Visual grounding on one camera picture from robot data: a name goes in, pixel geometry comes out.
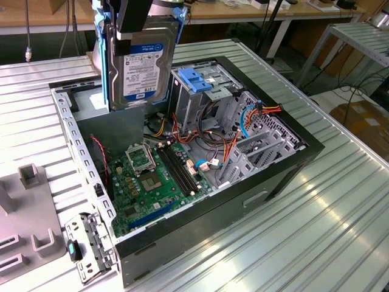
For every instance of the blue expansion slot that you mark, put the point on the blue expansion slot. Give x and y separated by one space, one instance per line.
152 216

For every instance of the black RAM slot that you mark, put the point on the black RAM slot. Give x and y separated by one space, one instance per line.
181 168
185 167
177 170
174 171

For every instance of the hard disk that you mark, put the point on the hard disk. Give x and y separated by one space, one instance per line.
146 79

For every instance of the grey power supply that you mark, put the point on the grey power supply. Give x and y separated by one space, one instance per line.
121 134

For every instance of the green motherboard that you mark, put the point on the green motherboard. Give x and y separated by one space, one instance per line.
161 197

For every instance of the metal slat side table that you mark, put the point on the metal slat side table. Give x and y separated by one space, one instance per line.
358 36

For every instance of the metal expansion bracket plate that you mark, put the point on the metal expansion bracket plate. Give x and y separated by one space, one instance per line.
74 226

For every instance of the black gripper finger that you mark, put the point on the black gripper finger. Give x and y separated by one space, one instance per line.
130 15

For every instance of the blue plastic bay latch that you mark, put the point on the blue plastic bay latch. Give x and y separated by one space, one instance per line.
191 79

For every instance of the flat cardboard box with label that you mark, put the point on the flat cardboard box with label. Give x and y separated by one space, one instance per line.
364 121

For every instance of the brown cardboard box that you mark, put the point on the brown cardboard box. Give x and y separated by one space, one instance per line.
56 5

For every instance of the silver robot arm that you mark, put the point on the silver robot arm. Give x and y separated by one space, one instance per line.
96 57

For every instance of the black case fan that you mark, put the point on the black case fan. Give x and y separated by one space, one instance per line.
97 152

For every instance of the grey parts rack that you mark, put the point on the grey parts rack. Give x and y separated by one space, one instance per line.
33 210

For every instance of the black latch with blue tab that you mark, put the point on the black latch with blue tab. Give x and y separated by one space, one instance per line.
74 251

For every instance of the metal optical drive cage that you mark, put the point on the metal optical drive cage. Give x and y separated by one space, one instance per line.
188 103

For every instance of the blue white board plug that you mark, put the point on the blue white board plug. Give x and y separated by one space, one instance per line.
202 165

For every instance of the wooden desk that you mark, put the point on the wooden desk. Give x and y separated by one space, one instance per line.
218 12

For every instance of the black PC case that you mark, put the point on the black PC case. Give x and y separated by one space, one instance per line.
212 213

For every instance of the metal disk bay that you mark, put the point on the metal disk bay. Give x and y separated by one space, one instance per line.
287 147

